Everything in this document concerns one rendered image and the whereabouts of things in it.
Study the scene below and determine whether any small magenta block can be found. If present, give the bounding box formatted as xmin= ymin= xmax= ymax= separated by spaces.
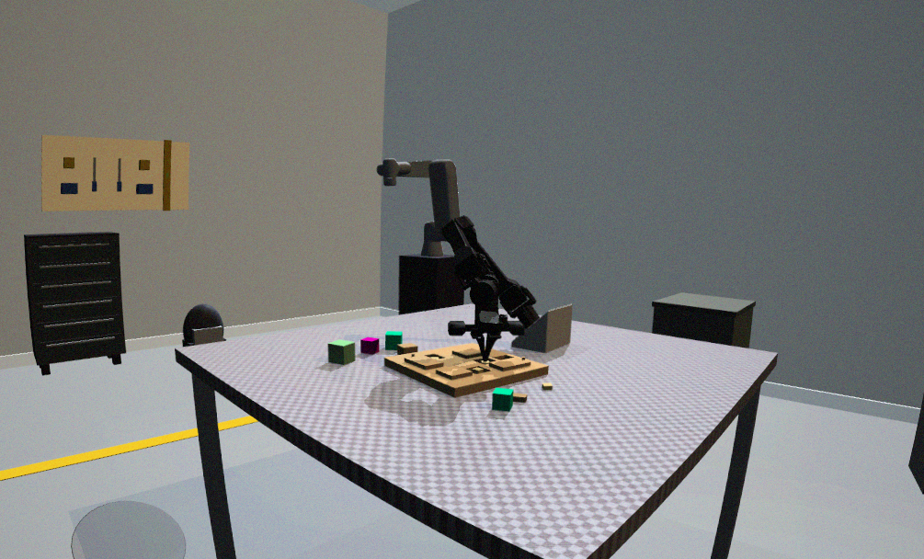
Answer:
xmin=360 ymin=337 xmax=379 ymax=355

